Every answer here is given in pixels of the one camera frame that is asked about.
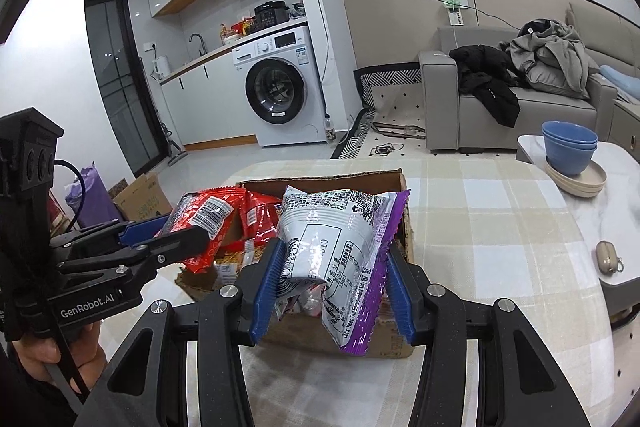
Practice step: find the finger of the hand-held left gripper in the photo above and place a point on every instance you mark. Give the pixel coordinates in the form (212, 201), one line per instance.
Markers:
(180, 244)
(145, 229)

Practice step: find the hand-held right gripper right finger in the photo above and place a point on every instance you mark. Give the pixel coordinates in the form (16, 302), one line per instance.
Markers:
(402, 302)

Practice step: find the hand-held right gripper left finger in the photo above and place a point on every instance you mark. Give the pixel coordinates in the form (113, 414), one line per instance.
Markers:
(267, 292)

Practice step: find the orange red noodle snack packet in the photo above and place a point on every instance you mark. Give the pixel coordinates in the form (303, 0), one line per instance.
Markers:
(235, 258)

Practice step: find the brown cardboard box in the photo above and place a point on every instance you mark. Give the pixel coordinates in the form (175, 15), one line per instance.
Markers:
(310, 342)

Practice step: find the silver purple snack packet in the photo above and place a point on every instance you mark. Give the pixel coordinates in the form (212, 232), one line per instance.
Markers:
(335, 247)

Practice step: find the person's left hand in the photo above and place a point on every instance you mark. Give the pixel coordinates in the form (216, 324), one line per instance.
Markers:
(35, 357)

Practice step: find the cardboard box with print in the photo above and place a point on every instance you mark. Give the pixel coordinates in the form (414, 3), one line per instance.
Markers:
(145, 199)

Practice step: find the purple bag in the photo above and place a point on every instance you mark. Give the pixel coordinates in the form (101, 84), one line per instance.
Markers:
(90, 202)

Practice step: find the grey floor mop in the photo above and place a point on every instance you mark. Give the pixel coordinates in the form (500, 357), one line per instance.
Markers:
(172, 142)

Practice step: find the dark glass door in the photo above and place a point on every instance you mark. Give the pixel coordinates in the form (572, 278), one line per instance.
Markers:
(120, 87)

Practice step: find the white kitchen counter cabinet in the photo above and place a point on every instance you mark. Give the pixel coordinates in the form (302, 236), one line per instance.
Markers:
(210, 107)

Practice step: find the white electric kettle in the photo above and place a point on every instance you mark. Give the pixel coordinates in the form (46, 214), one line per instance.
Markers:
(161, 68)

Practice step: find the small plastic bottle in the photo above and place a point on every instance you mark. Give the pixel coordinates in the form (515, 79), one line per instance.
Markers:
(329, 129)

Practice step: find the white washing machine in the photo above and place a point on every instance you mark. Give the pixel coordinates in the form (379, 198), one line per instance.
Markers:
(277, 92)

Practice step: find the kitchen faucet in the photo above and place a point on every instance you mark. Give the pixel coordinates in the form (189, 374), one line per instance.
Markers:
(197, 42)

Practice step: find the black white patterned rug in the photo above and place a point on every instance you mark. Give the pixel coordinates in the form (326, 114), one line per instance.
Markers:
(395, 107)

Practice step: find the beige earbud case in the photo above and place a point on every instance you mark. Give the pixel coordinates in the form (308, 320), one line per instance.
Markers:
(609, 257)

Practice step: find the beige plate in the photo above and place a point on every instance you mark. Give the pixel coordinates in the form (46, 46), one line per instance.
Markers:
(595, 179)
(585, 193)

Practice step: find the white marble side table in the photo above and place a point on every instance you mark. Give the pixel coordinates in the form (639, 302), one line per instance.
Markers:
(600, 217)

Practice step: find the blue bowl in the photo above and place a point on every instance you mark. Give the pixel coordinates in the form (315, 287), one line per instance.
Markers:
(570, 159)
(570, 132)

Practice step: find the pile of colourful food packets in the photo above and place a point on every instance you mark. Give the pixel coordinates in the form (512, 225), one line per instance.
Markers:
(237, 29)

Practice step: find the black jacket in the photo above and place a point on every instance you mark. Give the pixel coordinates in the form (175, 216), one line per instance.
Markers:
(487, 82)

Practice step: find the grey sofa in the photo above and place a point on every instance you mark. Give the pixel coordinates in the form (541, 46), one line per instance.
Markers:
(550, 117)

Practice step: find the black pressure cooker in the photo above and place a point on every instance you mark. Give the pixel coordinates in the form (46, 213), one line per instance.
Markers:
(272, 14)

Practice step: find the crumpled plastic bag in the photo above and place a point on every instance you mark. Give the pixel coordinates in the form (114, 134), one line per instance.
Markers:
(298, 11)

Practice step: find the pile of grey clothes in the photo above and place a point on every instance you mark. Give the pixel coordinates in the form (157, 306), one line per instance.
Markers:
(555, 57)

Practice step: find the light blue pillow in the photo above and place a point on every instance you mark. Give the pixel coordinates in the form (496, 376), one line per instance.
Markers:
(622, 82)

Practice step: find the white wall power strip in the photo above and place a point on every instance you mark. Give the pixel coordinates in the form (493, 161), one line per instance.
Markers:
(456, 11)

